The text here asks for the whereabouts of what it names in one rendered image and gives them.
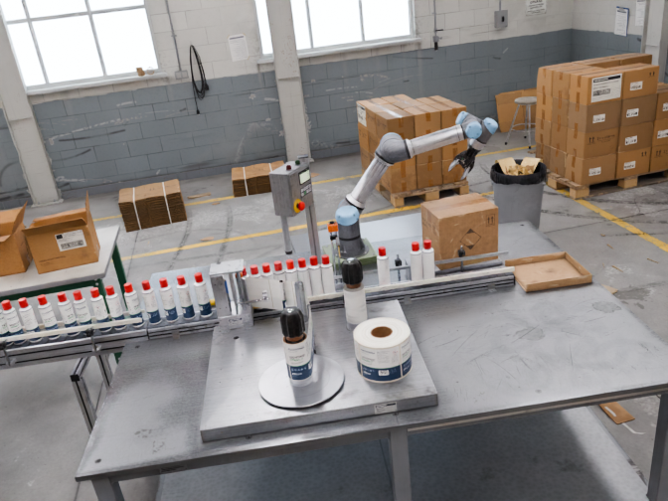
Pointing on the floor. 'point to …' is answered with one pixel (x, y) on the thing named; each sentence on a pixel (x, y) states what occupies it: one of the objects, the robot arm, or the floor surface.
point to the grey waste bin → (518, 202)
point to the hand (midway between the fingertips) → (456, 173)
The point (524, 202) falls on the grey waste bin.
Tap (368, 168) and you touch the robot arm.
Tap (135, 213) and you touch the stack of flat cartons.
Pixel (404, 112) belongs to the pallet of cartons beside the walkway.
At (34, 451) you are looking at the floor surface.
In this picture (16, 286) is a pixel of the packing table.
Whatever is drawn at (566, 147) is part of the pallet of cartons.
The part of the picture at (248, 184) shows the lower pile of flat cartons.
